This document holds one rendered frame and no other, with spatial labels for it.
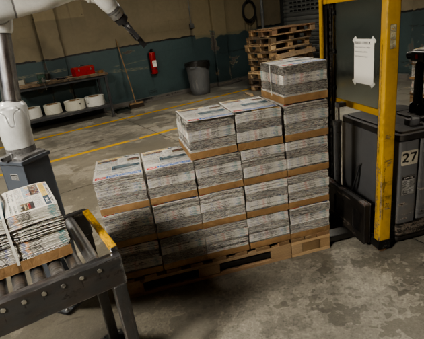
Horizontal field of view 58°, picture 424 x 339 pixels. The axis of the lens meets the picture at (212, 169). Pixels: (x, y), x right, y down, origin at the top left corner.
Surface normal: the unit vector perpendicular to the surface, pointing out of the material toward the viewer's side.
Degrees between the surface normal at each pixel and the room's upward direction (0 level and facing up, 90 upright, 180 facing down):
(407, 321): 0
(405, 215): 90
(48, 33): 90
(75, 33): 90
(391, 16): 90
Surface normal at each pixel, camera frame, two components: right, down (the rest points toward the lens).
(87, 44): 0.52, 0.25
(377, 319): -0.12, -0.93
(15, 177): -0.40, 0.37
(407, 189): 0.23, 0.32
